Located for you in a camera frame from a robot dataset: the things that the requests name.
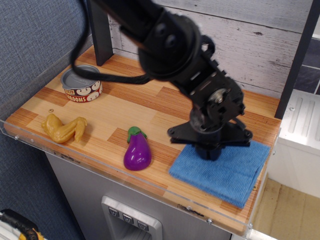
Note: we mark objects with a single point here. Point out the mushroom tin can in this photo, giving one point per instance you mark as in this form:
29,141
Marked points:
79,89

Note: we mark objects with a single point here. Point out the yellow toy chicken wing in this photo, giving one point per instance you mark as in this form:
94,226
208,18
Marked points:
61,133

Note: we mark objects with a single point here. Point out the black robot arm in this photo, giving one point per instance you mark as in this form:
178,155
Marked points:
171,48

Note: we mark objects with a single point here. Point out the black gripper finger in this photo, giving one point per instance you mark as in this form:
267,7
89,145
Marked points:
215,152
202,151

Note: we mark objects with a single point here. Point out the right black frame post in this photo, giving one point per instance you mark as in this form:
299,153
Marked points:
301,51

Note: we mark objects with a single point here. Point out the blue cloth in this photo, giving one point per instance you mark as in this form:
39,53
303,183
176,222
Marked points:
230,178

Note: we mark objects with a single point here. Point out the yellow black object bottom left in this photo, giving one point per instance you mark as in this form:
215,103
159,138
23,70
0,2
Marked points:
14,226

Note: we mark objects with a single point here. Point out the white appliance at right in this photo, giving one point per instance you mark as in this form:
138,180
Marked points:
295,161

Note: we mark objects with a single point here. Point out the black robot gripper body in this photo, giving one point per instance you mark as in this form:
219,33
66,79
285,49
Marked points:
234,134

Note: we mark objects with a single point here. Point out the grey cabinet with dispenser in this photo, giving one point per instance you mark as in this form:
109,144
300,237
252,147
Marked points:
107,208

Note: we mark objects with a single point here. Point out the black frame post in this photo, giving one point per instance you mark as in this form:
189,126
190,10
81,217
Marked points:
100,30
301,51

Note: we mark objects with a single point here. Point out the purple toy eggplant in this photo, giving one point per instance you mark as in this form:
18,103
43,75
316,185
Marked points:
138,155

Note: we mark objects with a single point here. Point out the left black frame post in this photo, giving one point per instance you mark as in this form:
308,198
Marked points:
100,30

